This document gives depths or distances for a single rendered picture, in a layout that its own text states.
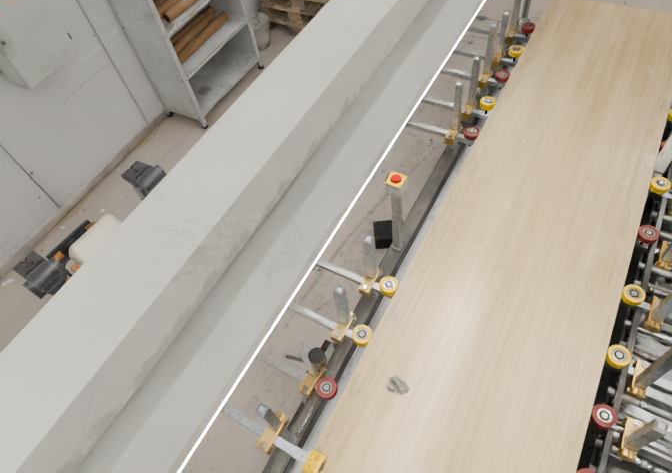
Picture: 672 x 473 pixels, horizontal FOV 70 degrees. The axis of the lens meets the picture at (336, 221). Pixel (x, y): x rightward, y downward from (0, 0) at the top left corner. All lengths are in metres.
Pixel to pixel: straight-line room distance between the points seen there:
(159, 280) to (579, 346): 1.86
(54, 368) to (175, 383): 0.09
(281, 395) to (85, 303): 2.58
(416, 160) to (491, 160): 1.28
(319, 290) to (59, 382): 2.82
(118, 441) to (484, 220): 2.03
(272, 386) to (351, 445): 1.16
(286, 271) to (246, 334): 0.07
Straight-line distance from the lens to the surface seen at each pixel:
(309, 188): 0.48
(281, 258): 0.45
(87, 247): 1.99
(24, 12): 3.51
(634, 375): 2.19
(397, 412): 1.90
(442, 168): 2.74
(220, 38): 4.39
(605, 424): 2.01
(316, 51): 0.50
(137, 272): 0.37
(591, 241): 2.34
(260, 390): 2.96
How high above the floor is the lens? 2.74
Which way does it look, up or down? 53 degrees down
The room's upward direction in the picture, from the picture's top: 11 degrees counter-clockwise
